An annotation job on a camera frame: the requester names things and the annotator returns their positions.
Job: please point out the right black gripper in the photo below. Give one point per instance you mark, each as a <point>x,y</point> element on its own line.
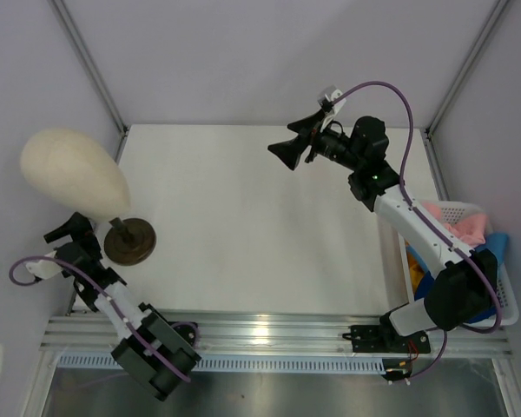
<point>292,150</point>

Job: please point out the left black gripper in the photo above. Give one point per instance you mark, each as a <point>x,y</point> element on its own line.
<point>81,232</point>

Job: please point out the cream mannequin head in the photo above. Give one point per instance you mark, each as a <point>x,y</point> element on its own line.
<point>75,171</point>

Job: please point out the pink bucket hat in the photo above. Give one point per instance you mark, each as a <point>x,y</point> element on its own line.
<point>465,221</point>

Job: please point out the blue bucket hat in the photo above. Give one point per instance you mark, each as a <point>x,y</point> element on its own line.
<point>496,242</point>

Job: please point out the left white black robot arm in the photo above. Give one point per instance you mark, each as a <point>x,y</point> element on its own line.
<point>157,353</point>

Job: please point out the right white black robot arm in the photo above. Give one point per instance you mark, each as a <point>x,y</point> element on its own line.
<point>464,279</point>

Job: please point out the yellow hat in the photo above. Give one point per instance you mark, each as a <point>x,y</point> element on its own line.
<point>416,272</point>

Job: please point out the dark blue hat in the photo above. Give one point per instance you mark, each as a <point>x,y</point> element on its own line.
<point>425,285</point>

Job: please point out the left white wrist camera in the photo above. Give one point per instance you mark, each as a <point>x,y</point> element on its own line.
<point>43,270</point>

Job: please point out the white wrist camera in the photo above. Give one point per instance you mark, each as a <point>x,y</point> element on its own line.
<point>43,270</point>
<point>331,101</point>

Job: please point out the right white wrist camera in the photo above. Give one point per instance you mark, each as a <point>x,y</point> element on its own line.
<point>331,101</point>

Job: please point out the white slotted cable duct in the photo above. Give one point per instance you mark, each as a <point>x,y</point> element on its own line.
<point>225,363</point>

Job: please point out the right aluminium corner post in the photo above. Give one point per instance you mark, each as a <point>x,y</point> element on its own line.
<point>475,52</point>

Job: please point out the aluminium corner post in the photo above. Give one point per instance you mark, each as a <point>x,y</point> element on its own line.
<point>475,52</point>
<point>83,54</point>

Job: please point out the aluminium mounting rail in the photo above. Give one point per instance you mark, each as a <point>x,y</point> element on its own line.
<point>220,332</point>

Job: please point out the left aluminium corner post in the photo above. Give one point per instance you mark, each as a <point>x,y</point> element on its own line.
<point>83,54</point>

